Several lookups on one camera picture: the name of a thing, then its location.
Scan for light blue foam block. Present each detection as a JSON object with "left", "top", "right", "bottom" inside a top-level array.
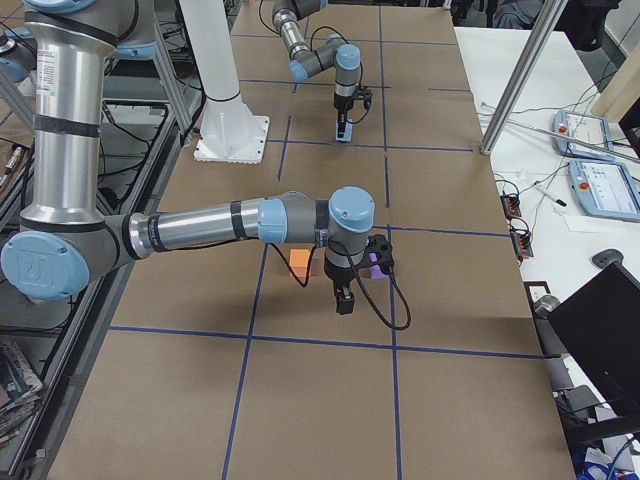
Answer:
[{"left": 335, "top": 123, "right": 353, "bottom": 143}]

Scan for purple foam block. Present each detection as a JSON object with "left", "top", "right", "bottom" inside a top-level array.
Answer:
[{"left": 369, "top": 253, "right": 389, "bottom": 280}]

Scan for orange foam block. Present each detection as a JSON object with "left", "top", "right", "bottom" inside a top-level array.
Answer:
[{"left": 288, "top": 248, "right": 311, "bottom": 278}]

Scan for lower orange connector box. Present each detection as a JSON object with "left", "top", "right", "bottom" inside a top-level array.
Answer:
[{"left": 509, "top": 228, "right": 534, "bottom": 262}]

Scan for orange connector box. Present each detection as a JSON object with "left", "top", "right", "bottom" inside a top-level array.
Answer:
[
  {"left": 500, "top": 193, "right": 522, "bottom": 220},
  {"left": 509, "top": 228, "right": 534, "bottom": 262}
]

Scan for upper orange connector box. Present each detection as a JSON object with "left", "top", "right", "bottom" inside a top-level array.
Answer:
[{"left": 500, "top": 193, "right": 522, "bottom": 220}]

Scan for black marker pen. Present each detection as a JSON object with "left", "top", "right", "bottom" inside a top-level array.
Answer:
[{"left": 535, "top": 184, "right": 567, "bottom": 207}]

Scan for white side table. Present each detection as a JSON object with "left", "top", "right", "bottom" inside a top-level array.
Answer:
[{"left": 452, "top": 25, "right": 640, "bottom": 401}]

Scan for upper teach pendant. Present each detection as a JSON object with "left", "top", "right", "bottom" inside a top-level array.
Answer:
[{"left": 553, "top": 110, "right": 615, "bottom": 161}]

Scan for teach pendant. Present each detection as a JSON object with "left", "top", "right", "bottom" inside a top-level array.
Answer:
[
  {"left": 553, "top": 110, "right": 615, "bottom": 161},
  {"left": 568, "top": 159, "right": 639, "bottom": 223}
]

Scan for black monitor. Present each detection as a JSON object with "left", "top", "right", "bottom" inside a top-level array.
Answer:
[{"left": 548, "top": 262, "right": 639, "bottom": 415}]

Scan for lower teach pendant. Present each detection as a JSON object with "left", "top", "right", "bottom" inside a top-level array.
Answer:
[{"left": 568, "top": 159, "right": 639, "bottom": 223}]

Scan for stack of magazines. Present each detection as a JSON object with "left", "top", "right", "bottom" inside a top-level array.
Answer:
[{"left": 1, "top": 341, "right": 44, "bottom": 448}]

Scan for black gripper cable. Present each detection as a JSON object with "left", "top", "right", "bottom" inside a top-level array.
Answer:
[{"left": 264, "top": 239, "right": 413, "bottom": 331}]

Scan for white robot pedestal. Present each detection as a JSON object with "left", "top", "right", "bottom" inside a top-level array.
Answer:
[{"left": 179, "top": 0, "right": 270, "bottom": 164}]

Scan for aluminium frame post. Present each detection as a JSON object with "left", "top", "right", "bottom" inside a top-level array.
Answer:
[{"left": 480, "top": 0, "right": 568, "bottom": 156}]

